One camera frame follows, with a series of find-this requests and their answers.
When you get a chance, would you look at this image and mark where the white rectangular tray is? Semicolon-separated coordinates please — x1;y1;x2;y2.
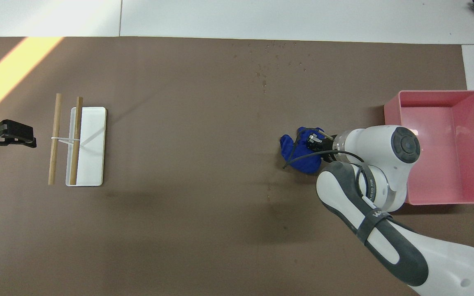
65;107;107;187

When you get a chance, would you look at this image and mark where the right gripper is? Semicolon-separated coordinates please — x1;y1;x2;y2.
307;131;337;153

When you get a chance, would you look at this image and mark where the wooden rod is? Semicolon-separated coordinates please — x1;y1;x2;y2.
48;93;63;185
70;97;84;185

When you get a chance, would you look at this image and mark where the blue towel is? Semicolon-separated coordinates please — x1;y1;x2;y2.
279;126;325;175

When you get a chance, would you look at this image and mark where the pink plastic bin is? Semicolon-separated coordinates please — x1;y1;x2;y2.
383;90;474;206

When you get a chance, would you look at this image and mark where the black cable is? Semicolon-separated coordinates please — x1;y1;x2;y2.
282;150;370;170

